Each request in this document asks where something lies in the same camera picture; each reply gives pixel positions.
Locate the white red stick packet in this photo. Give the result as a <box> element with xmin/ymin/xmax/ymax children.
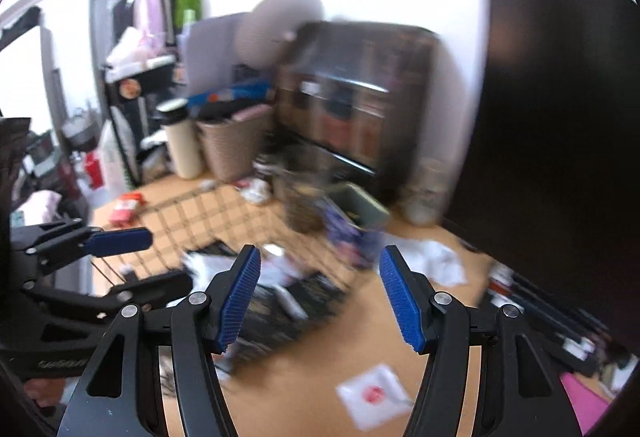
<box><xmin>258</xmin><ymin>242</ymin><xmax>309</xmax><ymax>321</ymax></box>

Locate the white square sachet red logo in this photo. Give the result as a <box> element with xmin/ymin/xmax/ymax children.
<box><xmin>335</xmin><ymin>363</ymin><xmax>414</xmax><ymax>431</ymax></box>

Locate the person left hand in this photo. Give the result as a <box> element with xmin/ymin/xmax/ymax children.
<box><xmin>23</xmin><ymin>379</ymin><xmax>66</xmax><ymax>409</ymax></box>

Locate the pink mouse pad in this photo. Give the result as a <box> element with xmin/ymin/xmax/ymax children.
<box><xmin>560</xmin><ymin>373</ymin><xmax>608</xmax><ymax>436</ymax></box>

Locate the black mechanical keyboard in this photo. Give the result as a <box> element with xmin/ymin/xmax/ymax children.
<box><xmin>480</xmin><ymin>261</ymin><xmax>605</xmax><ymax>377</ymax></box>

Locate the white crumpled cloth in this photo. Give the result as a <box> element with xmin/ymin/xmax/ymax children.
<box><xmin>384</xmin><ymin>235</ymin><xmax>468</xmax><ymax>287</ymax></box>

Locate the cream thermos bottle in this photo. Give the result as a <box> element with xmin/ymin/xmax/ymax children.
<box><xmin>155</xmin><ymin>98</ymin><xmax>204</xmax><ymax>180</ymax></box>

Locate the beige woven basket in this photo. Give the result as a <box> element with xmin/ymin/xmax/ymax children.
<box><xmin>195</xmin><ymin>104</ymin><xmax>273</xmax><ymax>183</ymax></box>

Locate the clear glass jar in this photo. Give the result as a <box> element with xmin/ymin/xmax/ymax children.
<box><xmin>279</xmin><ymin>144</ymin><xmax>337</xmax><ymax>235</ymax></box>

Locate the blue tin can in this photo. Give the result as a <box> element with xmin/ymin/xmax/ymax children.
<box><xmin>323</xmin><ymin>182</ymin><xmax>390</xmax><ymax>269</ymax></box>

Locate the black curved monitor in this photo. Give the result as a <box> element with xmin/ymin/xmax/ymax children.
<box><xmin>445</xmin><ymin>0</ymin><xmax>639</xmax><ymax>351</ymax></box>

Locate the white round fan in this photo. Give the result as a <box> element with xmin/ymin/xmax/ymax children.
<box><xmin>234</xmin><ymin>0</ymin><xmax>324</xmax><ymax>70</ymax></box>

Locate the dark acrylic storage cabinet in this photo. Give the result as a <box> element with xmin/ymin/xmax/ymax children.
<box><xmin>274</xmin><ymin>21</ymin><xmax>440</xmax><ymax>204</ymax></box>

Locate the black wire basket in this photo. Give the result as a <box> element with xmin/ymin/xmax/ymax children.
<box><xmin>90</xmin><ymin>181</ymin><xmax>355</xmax><ymax>372</ymax></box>

